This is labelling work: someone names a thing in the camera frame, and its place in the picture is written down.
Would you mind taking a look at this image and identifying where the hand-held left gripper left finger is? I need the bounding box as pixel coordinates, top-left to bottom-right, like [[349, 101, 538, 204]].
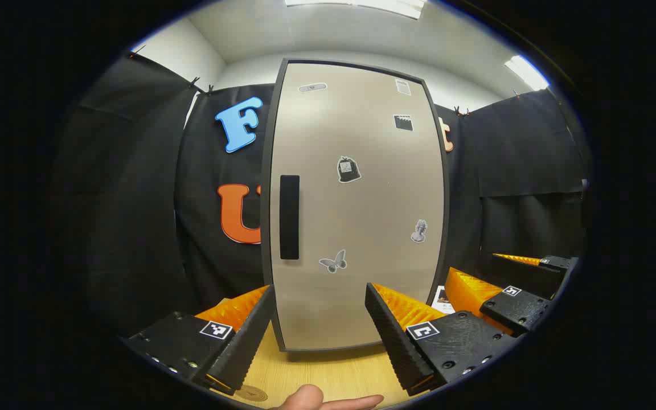
[[125, 285, 276, 395]]

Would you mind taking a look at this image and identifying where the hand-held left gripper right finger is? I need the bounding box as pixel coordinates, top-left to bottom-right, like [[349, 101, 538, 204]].
[[366, 282, 518, 396]]

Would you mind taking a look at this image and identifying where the round brown coaster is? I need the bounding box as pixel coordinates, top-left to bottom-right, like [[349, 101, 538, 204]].
[[236, 385, 269, 403]]

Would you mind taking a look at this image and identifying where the beige cabinet door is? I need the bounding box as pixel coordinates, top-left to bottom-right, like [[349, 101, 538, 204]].
[[271, 61, 447, 349]]

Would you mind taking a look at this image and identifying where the black cabinet door handle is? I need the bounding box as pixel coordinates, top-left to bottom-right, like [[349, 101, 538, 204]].
[[280, 175, 300, 260]]

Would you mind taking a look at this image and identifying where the white portrait cover book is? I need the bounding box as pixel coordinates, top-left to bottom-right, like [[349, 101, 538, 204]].
[[432, 285, 455, 315]]

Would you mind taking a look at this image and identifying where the black backdrop cloth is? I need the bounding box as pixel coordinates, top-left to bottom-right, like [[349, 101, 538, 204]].
[[55, 51, 591, 337]]

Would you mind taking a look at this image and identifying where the ceiling light panel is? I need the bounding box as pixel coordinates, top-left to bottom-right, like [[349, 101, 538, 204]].
[[505, 55, 550, 91], [284, 0, 427, 19]]

